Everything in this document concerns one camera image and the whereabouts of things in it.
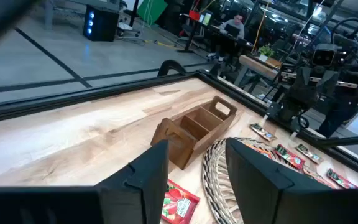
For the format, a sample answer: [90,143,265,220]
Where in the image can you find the black desk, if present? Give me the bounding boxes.
[176,12,255,54]

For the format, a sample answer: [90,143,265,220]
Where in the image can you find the red strawberry tea packet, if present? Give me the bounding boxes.
[273,144,306,171]
[326,167,358,190]
[161,179,201,224]

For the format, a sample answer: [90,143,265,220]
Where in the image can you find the beige tea packet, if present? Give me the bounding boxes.
[249,123,278,142]
[295,143,324,165]

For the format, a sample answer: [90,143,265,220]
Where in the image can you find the wooden compartment caddy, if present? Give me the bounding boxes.
[150,95,239,171]

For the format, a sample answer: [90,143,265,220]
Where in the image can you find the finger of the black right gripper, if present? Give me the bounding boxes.
[323,70,358,105]
[286,66,320,108]

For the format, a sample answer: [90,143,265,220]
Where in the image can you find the black office chair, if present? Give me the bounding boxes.
[116,0,142,39]

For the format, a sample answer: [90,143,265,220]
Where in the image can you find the green screen panel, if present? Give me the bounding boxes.
[136,0,168,26]

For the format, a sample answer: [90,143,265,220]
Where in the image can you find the yellow floor cable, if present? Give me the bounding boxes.
[144,38,177,49]

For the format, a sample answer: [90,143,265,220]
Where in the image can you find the black arched bracket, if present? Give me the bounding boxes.
[156,59,188,78]

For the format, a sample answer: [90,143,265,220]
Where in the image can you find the yellow hanging cable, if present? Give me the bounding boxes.
[251,8,267,54]

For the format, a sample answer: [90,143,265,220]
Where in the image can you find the black laptop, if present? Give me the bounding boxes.
[224,23,241,39]

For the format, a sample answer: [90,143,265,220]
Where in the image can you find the round woven placemat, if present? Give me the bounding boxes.
[201,136,338,224]

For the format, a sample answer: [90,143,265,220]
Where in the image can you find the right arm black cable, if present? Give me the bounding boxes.
[330,17,358,44]

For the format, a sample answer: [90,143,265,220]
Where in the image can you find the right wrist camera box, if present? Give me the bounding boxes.
[311,42,338,67]

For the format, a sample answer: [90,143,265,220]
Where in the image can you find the small plant in white pot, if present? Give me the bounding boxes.
[257,43,275,63]

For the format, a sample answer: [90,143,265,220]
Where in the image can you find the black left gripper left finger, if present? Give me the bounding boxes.
[0,139,170,224]

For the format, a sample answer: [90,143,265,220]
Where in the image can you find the black computer tower blue lights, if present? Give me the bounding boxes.
[82,4,120,43]

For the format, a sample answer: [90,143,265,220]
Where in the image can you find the person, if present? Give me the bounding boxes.
[206,13,246,65]

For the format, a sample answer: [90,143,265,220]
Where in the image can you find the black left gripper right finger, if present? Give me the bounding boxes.
[224,138,358,224]

